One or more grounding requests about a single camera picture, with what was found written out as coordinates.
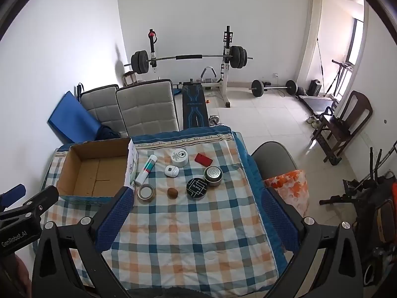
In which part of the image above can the grey padded chair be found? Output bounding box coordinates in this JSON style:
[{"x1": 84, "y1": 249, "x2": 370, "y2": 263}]
[
  {"x1": 80, "y1": 84, "x2": 125, "y2": 131},
  {"x1": 116, "y1": 79, "x2": 180, "y2": 139}
]

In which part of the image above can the treadmill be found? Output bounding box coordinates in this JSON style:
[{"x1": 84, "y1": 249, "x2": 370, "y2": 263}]
[{"x1": 298, "y1": 60, "x2": 354, "y2": 115}]

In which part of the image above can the white round jar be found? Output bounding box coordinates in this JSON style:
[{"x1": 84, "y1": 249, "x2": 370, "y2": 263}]
[{"x1": 170, "y1": 149, "x2": 189, "y2": 167}]

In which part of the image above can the black and blue weight bench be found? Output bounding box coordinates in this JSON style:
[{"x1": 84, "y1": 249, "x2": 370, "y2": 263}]
[{"x1": 181, "y1": 81, "x2": 209, "y2": 130}]

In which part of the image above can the dark wooden chair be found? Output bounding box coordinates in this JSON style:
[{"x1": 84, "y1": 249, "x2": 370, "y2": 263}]
[{"x1": 312, "y1": 91, "x2": 373, "y2": 166}]

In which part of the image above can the orange white bag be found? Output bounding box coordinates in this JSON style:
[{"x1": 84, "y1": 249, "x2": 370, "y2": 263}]
[{"x1": 264, "y1": 170, "x2": 310, "y2": 221}]

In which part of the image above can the silver curved handle bar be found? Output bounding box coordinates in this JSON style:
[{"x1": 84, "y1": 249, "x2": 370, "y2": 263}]
[{"x1": 200, "y1": 66, "x2": 218, "y2": 84}]

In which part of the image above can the black heater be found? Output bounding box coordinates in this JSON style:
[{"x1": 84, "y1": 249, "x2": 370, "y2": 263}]
[{"x1": 308, "y1": 79, "x2": 323, "y2": 97}]

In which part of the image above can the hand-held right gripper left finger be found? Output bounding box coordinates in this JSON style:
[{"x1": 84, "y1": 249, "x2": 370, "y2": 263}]
[{"x1": 32, "y1": 186, "x2": 135, "y2": 298}]

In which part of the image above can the grey round-backed chair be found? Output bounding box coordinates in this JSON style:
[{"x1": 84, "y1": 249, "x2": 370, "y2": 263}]
[{"x1": 251, "y1": 141, "x2": 298, "y2": 181}]

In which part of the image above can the blue folded mat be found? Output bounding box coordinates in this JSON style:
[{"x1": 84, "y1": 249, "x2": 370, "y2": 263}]
[{"x1": 47, "y1": 91, "x2": 103, "y2": 143}]

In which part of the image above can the short barbell with black plates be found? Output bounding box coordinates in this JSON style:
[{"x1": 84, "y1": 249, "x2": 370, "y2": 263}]
[{"x1": 251, "y1": 79, "x2": 298, "y2": 97}]

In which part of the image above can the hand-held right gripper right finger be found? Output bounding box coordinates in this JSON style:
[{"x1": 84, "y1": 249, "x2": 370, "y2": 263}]
[{"x1": 261, "y1": 188, "x2": 363, "y2": 298}]

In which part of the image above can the black round patterned tin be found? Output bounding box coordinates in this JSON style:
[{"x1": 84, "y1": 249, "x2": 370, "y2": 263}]
[{"x1": 186, "y1": 176, "x2": 208, "y2": 198}]

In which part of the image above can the cardboard box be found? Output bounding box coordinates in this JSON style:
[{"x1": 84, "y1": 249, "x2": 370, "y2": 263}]
[{"x1": 56, "y1": 137, "x2": 139, "y2": 206}]

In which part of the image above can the white tube with red-green label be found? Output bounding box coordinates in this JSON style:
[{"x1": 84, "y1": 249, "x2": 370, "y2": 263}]
[{"x1": 134, "y1": 154, "x2": 158, "y2": 185}]

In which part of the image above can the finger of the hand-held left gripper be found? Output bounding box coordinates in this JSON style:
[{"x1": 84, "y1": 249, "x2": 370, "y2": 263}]
[
  {"x1": 0, "y1": 186, "x2": 59, "y2": 234},
  {"x1": 0, "y1": 184, "x2": 26, "y2": 212}
]

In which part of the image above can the metal tin with perforated lid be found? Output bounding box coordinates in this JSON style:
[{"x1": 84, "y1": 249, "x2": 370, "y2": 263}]
[{"x1": 203, "y1": 166, "x2": 223, "y2": 187}]

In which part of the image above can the dark blue cloth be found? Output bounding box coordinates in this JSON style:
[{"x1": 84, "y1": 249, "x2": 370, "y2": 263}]
[{"x1": 95, "y1": 126, "x2": 121, "y2": 141}]

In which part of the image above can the black hanging strap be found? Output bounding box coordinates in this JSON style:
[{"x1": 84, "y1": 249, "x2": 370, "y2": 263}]
[{"x1": 316, "y1": 37, "x2": 330, "y2": 97}]

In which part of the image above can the small red case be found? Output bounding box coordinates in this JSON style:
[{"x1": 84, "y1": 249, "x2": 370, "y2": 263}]
[{"x1": 194, "y1": 153, "x2": 213, "y2": 166}]

